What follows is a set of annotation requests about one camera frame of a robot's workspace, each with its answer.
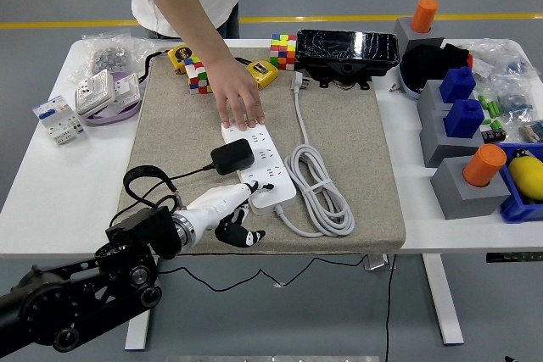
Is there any clear bag of blue parts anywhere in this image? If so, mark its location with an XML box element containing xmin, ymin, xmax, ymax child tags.
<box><xmin>494</xmin><ymin>75</ymin><xmax>536</xmax><ymax>124</ymax></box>

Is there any white blue circuit breaker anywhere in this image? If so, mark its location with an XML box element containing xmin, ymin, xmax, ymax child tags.
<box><xmin>31</xmin><ymin>94</ymin><xmax>89</xmax><ymax>146</ymax></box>

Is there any blue square block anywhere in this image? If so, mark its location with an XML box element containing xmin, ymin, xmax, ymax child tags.
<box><xmin>443</xmin><ymin>98</ymin><xmax>486</xmax><ymax>140</ymax></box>
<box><xmin>439</xmin><ymin>66</ymin><xmax>478</xmax><ymax>104</ymax></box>

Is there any black hanging table cable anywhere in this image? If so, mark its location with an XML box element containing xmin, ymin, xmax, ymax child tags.
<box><xmin>383</xmin><ymin>253</ymin><xmax>398</xmax><ymax>362</ymax></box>

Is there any grey holder block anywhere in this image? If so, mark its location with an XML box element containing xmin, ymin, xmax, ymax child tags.
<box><xmin>429</xmin><ymin>157</ymin><xmax>512</xmax><ymax>221</ymax></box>
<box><xmin>417</xmin><ymin>79</ymin><xmax>453</xmax><ymax>116</ymax></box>
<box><xmin>418</xmin><ymin>109</ymin><xmax>497</xmax><ymax>169</ymax></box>
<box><xmin>393</xmin><ymin>17</ymin><xmax>445</xmax><ymax>54</ymax></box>

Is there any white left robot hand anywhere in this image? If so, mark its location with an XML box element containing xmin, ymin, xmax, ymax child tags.
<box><xmin>182</xmin><ymin>181</ymin><xmax>276</xmax><ymax>249</ymax></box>

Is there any grey-brown mat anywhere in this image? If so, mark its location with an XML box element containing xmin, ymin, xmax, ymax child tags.
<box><xmin>113</xmin><ymin>46</ymin><xmax>407</xmax><ymax>256</ymax></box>

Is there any orange cylinder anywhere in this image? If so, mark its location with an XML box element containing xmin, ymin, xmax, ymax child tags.
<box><xmin>411</xmin><ymin>0</ymin><xmax>440</xmax><ymax>35</ymax></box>
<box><xmin>462</xmin><ymin>143</ymin><xmax>508</xmax><ymax>189</ymax></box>

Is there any yellow tape measure round emblem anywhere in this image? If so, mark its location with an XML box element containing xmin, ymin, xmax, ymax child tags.
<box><xmin>142</xmin><ymin>43</ymin><xmax>199</xmax><ymax>82</ymax></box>

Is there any black cloth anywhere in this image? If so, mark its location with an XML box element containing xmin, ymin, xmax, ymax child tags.
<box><xmin>400</xmin><ymin>42</ymin><xmax>473</xmax><ymax>92</ymax></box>

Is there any white blue-rimmed bowl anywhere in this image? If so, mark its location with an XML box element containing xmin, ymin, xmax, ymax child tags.
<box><xmin>397</xmin><ymin>60</ymin><xmax>425</xmax><ymax>102</ymax></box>

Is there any black plug with thin cord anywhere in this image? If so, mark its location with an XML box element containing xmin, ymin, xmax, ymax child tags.
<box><xmin>135</xmin><ymin>138</ymin><xmax>369</xmax><ymax>292</ymax></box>

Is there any black capacitor bundle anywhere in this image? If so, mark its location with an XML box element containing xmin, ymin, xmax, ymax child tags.
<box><xmin>481</xmin><ymin>120</ymin><xmax>508</xmax><ymax>144</ymax></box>

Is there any black table control panel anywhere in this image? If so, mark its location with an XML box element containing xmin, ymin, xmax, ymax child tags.
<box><xmin>485</xmin><ymin>252</ymin><xmax>543</xmax><ymax>263</ymax></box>

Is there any clear bag of metal nuts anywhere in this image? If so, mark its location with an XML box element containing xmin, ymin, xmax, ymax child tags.
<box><xmin>67</xmin><ymin>27</ymin><xmax>156</xmax><ymax>83</ymax></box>

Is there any white table leg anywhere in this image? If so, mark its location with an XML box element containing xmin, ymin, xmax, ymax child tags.
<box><xmin>422</xmin><ymin>253</ymin><xmax>464</xmax><ymax>346</ymax></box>
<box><xmin>125</xmin><ymin>256</ymin><xmax>160</xmax><ymax>351</ymax></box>

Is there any clear bag of small boards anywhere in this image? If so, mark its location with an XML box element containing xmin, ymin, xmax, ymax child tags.
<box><xmin>518</xmin><ymin>119</ymin><xmax>543</xmax><ymax>143</ymax></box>

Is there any multicolour puzzle cube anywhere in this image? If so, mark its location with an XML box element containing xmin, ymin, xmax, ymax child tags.
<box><xmin>269</xmin><ymin>33</ymin><xmax>299</xmax><ymax>71</ymax></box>
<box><xmin>183</xmin><ymin>54</ymin><xmax>214</xmax><ymax>95</ymax></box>

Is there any person's right hand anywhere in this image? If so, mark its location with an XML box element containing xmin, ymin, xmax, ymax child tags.
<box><xmin>211</xmin><ymin>65</ymin><xmax>266</xmax><ymax>132</ymax></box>

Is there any clear bag of components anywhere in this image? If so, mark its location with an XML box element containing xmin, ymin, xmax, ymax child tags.
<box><xmin>466</xmin><ymin>38</ymin><xmax>534</xmax><ymax>81</ymax></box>

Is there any grey power strip cord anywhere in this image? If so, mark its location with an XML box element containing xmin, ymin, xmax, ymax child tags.
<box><xmin>274</xmin><ymin>72</ymin><xmax>355</xmax><ymax>238</ymax></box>

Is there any white power strip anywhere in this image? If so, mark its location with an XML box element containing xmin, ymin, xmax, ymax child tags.
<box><xmin>221</xmin><ymin>122</ymin><xmax>297</xmax><ymax>216</ymax></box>

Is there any yellow tape measure black clip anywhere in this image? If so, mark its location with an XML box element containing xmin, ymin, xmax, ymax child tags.
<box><xmin>237</xmin><ymin>56</ymin><xmax>281</xmax><ymax>91</ymax></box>

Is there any silver bracket under table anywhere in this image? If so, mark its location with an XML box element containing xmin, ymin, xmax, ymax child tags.
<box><xmin>362</xmin><ymin>253</ymin><xmax>396</xmax><ymax>272</ymax></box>

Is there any yellow toy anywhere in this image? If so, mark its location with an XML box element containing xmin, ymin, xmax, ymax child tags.
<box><xmin>507</xmin><ymin>148</ymin><xmax>543</xmax><ymax>203</ymax></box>

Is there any blue plastic bin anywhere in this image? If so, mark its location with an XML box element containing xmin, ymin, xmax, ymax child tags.
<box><xmin>496</xmin><ymin>142</ymin><xmax>543</xmax><ymax>225</ymax></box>

